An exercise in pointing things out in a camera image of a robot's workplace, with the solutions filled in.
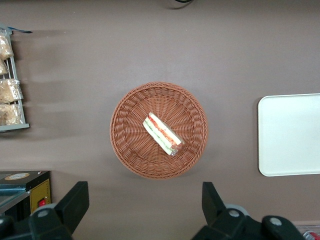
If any round brown wicker basket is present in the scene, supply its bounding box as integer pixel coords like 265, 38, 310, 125
109, 81, 209, 180

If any brown table mat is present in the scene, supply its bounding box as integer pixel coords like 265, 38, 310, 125
0, 0, 320, 240

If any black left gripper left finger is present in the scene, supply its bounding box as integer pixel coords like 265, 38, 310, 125
0, 181, 90, 240

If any black and yellow appliance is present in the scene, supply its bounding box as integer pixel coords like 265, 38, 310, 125
0, 170, 52, 222

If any cream plastic tray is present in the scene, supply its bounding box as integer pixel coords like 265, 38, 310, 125
257, 93, 320, 178

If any triangle sandwich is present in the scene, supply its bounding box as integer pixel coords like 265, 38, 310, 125
142, 112, 185, 157

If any blue tag strip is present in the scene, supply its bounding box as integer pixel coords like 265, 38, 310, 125
6, 25, 34, 34

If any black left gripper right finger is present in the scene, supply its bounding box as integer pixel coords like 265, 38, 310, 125
191, 181, 306, 240

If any red lidded can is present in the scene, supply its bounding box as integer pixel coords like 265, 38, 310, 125
302, 230, 320, 240

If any grey wire bread rack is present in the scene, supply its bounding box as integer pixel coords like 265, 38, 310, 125
0, 23, 30, 133

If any clear acrylic tiered stand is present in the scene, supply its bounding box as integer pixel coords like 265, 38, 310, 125
294, 224, 320, 240

